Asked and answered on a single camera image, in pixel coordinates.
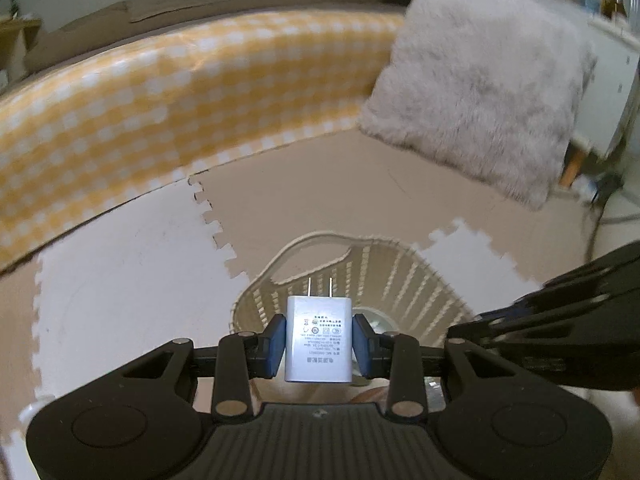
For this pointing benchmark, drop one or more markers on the fluffy grey pillow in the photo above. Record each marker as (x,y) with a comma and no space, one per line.
(480,85)

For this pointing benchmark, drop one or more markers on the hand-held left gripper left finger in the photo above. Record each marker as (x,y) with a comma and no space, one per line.
(278,346)

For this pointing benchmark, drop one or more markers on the white power adapter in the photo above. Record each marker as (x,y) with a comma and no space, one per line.
(318,340)

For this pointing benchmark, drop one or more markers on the tan and white foam mat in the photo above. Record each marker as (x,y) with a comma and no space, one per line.
(125,300)

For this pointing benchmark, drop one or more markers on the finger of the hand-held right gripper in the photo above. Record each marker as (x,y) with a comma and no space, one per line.
(560,350)
(590,275)

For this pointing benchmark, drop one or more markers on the white cabinet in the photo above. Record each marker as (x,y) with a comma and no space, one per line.
(612,85)

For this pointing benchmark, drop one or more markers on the wooden shelf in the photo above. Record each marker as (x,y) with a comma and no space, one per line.
(17,45)

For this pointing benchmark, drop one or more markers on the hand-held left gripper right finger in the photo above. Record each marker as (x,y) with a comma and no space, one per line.
(361,346)

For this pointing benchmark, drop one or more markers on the yellow checkered bed cover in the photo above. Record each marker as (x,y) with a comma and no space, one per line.
(150,110)

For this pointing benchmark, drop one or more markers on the beige slotted basket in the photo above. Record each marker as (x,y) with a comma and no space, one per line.
(405,275)

